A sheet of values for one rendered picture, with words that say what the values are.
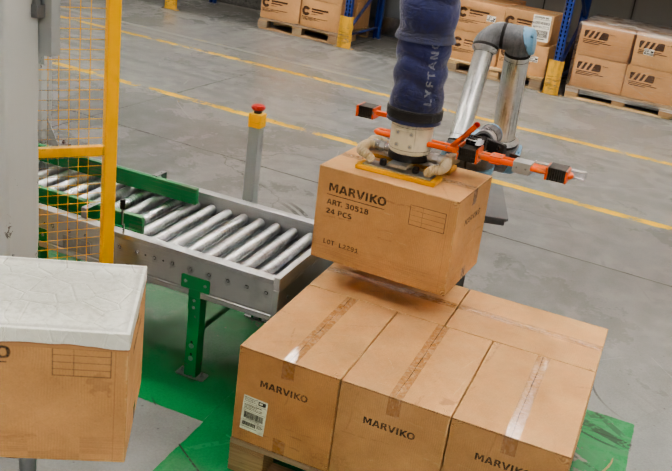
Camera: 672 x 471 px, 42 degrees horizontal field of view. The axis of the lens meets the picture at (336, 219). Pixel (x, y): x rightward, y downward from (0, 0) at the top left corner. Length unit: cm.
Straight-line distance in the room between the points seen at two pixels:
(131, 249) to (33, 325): 161
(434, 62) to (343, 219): 72
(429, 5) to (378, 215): 83
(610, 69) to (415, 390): 774
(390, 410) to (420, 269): 66
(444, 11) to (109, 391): 184
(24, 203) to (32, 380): 99
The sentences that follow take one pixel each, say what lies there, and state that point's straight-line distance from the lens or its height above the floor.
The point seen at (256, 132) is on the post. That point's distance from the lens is 439.
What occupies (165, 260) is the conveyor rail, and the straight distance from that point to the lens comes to 385.
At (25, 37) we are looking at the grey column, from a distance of 310.
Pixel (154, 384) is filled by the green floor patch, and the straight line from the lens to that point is 398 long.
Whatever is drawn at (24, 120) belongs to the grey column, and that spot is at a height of 126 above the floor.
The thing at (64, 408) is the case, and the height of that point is 79.
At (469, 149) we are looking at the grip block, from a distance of 347.
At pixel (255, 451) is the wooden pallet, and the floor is 12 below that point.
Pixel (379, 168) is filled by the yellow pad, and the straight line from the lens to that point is 353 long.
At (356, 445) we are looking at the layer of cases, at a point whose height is 30.
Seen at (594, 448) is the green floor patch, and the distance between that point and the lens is 409.
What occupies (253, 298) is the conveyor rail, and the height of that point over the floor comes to 48.
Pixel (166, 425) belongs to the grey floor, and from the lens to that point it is 374.
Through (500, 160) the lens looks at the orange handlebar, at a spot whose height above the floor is 121.
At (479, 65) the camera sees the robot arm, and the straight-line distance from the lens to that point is 394.
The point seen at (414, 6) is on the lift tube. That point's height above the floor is 173.
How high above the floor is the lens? 219
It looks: 22 degrees down
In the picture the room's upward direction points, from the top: 8 degrees clockwise
